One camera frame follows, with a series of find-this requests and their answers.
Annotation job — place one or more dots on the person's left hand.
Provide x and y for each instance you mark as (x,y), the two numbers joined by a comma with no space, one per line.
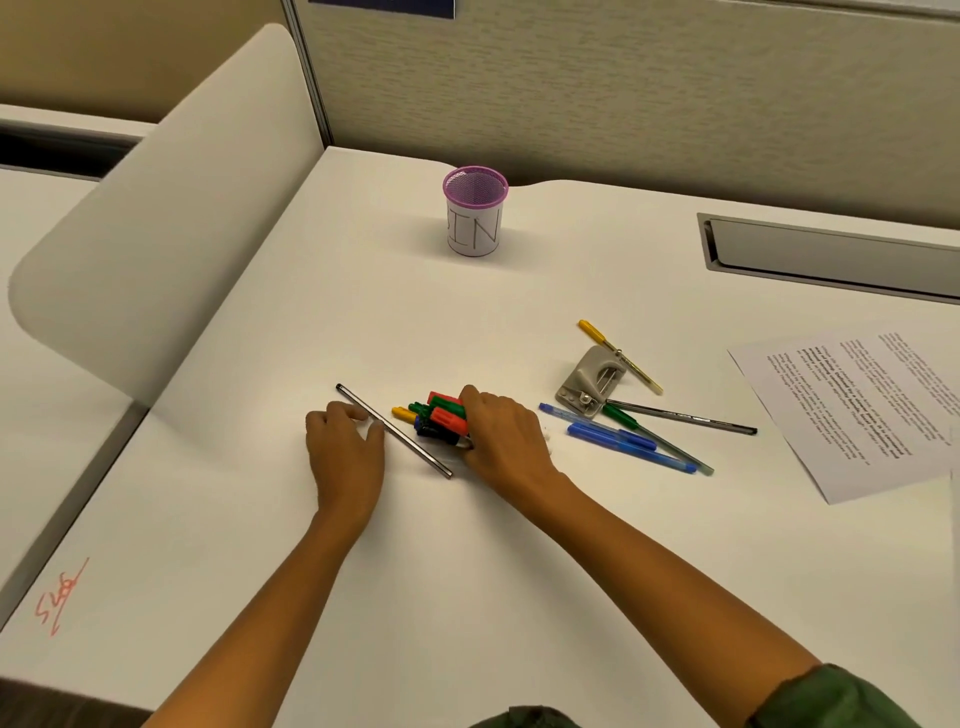
(345,465)

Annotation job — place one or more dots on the person's right hand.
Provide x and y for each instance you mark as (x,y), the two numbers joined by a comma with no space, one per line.
(506,442)

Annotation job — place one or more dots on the person's right fingers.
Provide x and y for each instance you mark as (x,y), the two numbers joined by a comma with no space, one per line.
(471,409)

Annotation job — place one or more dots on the person's left fingers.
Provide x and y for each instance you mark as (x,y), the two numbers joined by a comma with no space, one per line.
(341,420)

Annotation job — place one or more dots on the bundle of coloured markers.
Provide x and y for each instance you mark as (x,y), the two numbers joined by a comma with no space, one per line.
(442,418)

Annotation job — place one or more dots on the silver grey pen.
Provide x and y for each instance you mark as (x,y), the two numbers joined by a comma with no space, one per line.
(416,448)

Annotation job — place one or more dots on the person's right forearm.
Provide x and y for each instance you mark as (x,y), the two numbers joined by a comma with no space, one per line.
(660,600)

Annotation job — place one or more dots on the person's left forearm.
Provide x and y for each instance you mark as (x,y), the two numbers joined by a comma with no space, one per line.
(262,630)

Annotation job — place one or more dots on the grey hole punch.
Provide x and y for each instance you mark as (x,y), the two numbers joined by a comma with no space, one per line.
(589,382)

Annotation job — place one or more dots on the thin blue pen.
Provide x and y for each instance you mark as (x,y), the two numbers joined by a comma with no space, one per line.
(592,424)

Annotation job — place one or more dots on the thick blue pen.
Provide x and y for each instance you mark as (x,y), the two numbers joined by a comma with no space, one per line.
(630,448)

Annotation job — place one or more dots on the yellow pen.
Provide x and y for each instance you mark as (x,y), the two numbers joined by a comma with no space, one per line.
(637,369)

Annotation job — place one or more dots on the purple mesh pen cup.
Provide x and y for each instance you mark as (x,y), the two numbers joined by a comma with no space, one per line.
(475,217)

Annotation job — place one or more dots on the green pen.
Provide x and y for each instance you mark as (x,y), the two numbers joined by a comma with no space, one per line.
(660,441)

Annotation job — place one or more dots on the black grey pen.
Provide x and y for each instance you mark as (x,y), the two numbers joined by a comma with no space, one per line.
(697,421)

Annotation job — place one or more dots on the white desk divider panel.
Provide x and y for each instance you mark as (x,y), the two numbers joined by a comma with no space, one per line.
(180,240)

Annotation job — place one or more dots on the beige fabric cubicle partition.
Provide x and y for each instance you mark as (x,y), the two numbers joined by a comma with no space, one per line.
(637,97)

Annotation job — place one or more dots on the printed paper sheet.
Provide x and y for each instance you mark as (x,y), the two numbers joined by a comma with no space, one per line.
(855,405)

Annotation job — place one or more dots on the green shirt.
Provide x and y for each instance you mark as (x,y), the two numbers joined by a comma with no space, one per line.
(832,701)

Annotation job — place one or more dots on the grey metal partition post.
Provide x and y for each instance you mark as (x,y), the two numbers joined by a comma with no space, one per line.
(309,71)

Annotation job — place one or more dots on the dark blue wall poster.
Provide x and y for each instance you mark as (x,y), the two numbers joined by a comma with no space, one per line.
(382,7)

